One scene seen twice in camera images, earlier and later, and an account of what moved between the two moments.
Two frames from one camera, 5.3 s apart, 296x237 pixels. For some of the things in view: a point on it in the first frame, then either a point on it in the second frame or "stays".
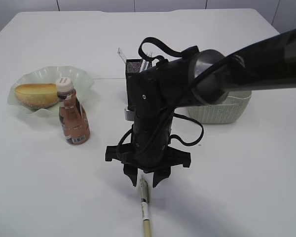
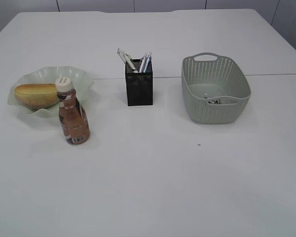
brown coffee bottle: x=73 y=119 stays
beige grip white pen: x=144 y=197 -> x=129 y=61
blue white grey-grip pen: x=149 y=54 -> x=146 y=63
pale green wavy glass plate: x=82 y=82 stays
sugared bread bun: x=37 y=96 stays
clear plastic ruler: x=122 y=54 stays
